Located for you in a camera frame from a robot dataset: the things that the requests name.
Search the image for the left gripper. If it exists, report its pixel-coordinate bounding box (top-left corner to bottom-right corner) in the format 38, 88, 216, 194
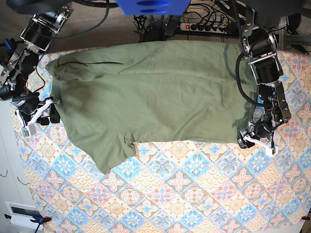
238, 120, 277, 156

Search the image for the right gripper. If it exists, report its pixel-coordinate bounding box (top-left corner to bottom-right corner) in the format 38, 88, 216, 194
14, 96, 60, 136

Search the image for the green t-shirt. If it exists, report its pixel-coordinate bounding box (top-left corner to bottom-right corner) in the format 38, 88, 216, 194
45, 40, 254, 173

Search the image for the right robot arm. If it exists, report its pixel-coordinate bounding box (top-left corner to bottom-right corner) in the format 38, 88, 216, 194
0, 0, 72, 137

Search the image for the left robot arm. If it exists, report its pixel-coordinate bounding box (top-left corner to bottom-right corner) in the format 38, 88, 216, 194
232, 0, 311, 157

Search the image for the orange clamp lower right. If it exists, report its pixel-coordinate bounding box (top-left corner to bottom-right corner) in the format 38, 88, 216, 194
301, 216, 311, 221

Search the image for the blue clamp upper left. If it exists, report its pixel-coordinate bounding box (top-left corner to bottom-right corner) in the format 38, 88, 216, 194
0, 38, 17, 74

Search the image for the blue clamp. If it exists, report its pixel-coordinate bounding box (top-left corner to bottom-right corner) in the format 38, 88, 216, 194
0, 38, 17, 74
4, 214, 52, 233

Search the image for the blue clamp lower left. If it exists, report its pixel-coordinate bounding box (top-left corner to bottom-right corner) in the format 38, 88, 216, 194
4, 214, 52, 233

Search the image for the patterned tablecloth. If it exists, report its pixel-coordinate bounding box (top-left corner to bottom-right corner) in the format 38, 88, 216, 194
0, 51, 311, 233

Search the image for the white power strip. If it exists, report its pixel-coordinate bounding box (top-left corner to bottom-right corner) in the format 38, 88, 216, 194
179, 23, 227, 34

